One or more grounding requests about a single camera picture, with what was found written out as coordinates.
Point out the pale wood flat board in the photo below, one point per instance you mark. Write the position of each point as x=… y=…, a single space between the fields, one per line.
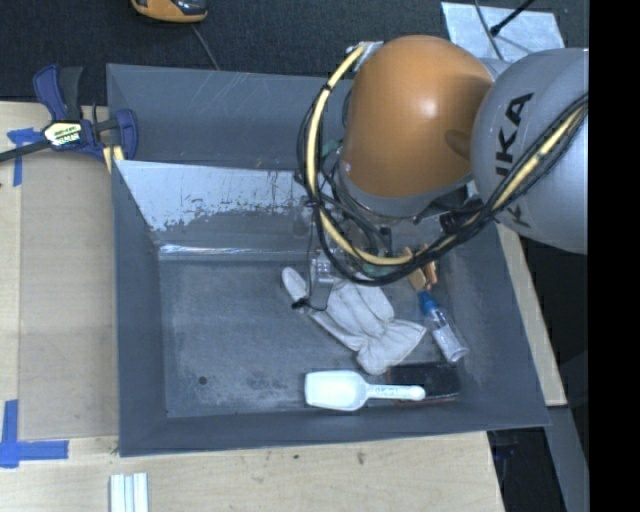
x=67 y=300

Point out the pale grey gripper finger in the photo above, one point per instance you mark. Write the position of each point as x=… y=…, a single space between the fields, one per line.
x=302 y=222
x=322 y=287

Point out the white plastic scoop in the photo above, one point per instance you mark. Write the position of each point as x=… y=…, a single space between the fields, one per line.
x=332 y=390

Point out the grey metal bin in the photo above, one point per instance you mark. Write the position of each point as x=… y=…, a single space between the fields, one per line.
x=240 y=325

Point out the white cloth work glove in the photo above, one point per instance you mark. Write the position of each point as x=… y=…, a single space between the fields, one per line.
x=362 y=320

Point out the orange-brown wooden clip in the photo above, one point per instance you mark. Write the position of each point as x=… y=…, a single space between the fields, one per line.
x=430 y=275

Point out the clear bottle with blue cap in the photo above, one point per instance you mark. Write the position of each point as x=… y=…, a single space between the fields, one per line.
x=442 y=330

